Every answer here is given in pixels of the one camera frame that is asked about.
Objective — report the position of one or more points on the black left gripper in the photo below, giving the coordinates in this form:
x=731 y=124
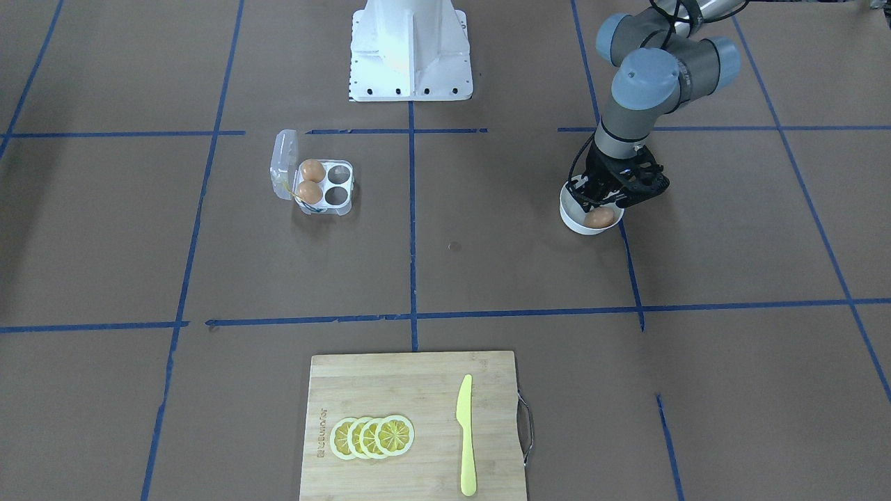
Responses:
x=600 y=169

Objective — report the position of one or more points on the brown egg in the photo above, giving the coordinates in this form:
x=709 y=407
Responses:
x=312 y=170
x=599 y=218
x=309 y=192

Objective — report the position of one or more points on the white bowl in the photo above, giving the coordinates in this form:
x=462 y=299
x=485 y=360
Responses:
x=573 y=215

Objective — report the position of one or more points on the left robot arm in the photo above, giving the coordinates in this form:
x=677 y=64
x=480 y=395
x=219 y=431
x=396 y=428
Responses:
x=659 y=69

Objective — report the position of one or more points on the clear plastic egg box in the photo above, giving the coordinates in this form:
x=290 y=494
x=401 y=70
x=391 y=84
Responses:
x=338 y=185

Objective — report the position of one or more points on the yellow plastic knife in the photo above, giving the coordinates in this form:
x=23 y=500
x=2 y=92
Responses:
x=468 y=485

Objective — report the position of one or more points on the wooden cutting board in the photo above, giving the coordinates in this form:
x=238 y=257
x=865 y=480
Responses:
x=424 y=388

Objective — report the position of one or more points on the lemon slice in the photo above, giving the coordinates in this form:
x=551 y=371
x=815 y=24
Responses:
x=394 y=435
x=354 y=438
x=341 y=438
x=368 y=440

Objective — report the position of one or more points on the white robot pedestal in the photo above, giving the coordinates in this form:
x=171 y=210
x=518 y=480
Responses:
x=410 y=51

